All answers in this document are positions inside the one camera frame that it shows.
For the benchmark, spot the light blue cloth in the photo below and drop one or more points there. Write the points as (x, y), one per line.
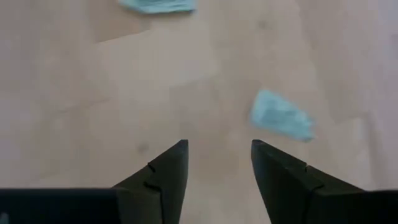
(280, 116)
(158, 5)

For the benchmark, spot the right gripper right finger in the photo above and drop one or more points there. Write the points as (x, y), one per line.
(286, 186)

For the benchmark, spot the crumpled light blue cloth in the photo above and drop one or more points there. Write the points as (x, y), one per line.
(280, 116)

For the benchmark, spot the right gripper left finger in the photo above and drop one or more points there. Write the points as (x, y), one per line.
(164, 193)

